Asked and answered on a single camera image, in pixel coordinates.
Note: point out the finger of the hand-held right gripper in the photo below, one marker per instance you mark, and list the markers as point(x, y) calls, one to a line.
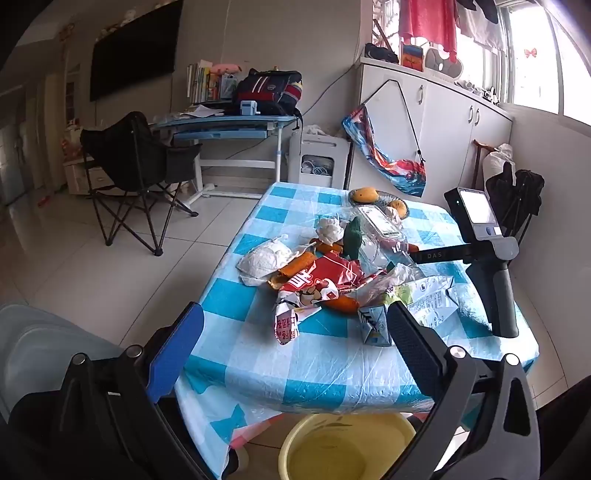
point(438, 255)

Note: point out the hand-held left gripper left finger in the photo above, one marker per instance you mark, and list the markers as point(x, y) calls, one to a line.
point(178, 350)

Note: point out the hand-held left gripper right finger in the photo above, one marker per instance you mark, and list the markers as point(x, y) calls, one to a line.
point(413, 350)

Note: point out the white printed plastic bag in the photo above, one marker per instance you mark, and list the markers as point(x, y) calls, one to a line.
point(429, 300)

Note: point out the small blue white carton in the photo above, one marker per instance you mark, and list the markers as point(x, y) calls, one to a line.
point(375, 325)

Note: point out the clear plastic bag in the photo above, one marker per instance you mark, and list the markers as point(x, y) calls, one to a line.
point(392, 281)

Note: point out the clear plastic bottle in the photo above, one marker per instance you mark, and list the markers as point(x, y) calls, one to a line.
point(383, 230)

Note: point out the green toy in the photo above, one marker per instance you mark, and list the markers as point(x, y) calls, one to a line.
point(354, 237)

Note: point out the white tissue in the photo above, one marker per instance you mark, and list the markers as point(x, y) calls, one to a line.
point(330, 228)

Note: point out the red snack wrapper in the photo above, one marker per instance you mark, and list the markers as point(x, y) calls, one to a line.
point(323, 281)

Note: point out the yellow plastic basin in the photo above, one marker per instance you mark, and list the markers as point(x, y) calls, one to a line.
point(346, 452)

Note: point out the large white paper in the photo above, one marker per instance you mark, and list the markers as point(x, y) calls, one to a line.
point(268, 263)

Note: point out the orange snack packet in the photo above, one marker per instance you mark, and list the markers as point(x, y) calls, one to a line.
point(295, 270)

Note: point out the yellow mango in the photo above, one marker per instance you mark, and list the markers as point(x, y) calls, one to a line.
point(364, 195)
point(399, 208)

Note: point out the colourful printed fabric bag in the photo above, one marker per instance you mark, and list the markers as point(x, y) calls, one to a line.
point(397, 170)

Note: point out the black folded chair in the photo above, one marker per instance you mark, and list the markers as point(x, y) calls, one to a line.
point(521, 194)

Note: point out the brown wooden chair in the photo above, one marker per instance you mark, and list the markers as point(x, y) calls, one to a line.
point(479, 161)

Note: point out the pink checked undercloth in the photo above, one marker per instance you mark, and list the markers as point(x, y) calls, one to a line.
point(254, 434)

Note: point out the light grey plastic bin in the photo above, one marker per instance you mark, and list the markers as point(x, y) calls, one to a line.
point(41, 350)

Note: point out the white stool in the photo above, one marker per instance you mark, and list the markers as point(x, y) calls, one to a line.
point(318, 157)

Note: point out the small items on cabinet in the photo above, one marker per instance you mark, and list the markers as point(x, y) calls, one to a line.
point(480, 92)

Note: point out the white cloth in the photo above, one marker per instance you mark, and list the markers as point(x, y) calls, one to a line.
point(314, 130)

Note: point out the white grey plastic object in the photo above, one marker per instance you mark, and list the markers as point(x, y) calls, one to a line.
point(443, 62)

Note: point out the white low cabinet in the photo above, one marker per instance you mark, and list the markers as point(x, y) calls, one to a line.
point(85, 177)

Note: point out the black folding camp chair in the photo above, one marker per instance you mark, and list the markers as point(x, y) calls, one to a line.
point(134, 157)

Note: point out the colourful box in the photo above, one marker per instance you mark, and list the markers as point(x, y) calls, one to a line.
point(412, 57)

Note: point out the black shoes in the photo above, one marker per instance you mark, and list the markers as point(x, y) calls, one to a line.
point(381, 54)

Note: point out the red bow sticker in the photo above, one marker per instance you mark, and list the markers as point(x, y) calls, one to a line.
point(531, 52)

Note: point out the window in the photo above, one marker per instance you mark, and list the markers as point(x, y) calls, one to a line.
point(549, 60)

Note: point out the white hanging garment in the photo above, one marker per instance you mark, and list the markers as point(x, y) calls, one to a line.
point(482, 30)

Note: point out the blue study desk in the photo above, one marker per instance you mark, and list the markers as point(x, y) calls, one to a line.
point(231, 127)

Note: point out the red hanging garment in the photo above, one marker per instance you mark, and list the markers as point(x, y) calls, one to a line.
point(427, 25)

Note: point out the dark striped backpack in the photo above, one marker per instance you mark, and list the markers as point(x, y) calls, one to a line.
point(268, 92)

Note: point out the light blue pencil sharpener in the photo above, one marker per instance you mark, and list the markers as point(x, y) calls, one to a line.
point(249, 108)

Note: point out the white papers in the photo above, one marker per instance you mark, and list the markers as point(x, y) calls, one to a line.
point(201, 110)

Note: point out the black hanging garment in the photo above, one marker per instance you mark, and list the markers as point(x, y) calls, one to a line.
point(480, 9)

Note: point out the row of books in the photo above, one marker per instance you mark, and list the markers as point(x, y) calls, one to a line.
point(203, 83)

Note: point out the pink plush toy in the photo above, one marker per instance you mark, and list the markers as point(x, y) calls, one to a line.
point(226, 68)

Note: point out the black wall television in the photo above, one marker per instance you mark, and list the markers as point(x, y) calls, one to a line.
point(134, 50)

